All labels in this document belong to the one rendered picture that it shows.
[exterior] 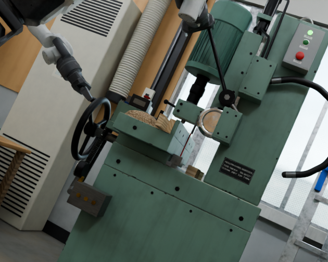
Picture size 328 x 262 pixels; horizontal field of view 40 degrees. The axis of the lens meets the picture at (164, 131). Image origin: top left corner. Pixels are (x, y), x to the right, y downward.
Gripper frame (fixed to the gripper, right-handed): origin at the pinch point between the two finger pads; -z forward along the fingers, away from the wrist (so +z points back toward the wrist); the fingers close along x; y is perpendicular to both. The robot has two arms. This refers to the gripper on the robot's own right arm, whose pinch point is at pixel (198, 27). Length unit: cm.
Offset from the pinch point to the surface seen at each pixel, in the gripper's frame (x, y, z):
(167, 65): 26, -38, -145
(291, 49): -30.8, 18.6, 3.1
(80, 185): 52, 52, 16
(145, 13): 33, -79, -140
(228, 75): -7.2, 19.3, -7.1
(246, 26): -18.6, 0.5, -10.2
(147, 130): 25.2, 38.1, 16.4
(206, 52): -1.0, 8.5, -5.6
